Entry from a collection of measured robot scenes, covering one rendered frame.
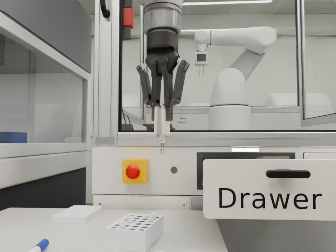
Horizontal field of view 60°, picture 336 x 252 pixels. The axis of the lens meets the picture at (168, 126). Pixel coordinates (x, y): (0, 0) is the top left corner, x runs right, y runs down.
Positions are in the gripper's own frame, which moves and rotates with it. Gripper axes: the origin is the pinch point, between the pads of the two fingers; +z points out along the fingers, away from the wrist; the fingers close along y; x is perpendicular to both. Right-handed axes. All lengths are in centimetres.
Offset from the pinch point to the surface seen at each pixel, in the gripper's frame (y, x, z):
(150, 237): -2.7, 10.1, 23.0
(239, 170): -18.6, 5.0, 9.9
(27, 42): 69, -18, -34
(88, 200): 249, -264, 88
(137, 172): 13.2, -10.9, 13.3
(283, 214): -26.0, 2.1, 17.8
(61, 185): 84, -53, 27
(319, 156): -33.4, -35.4, 8.7
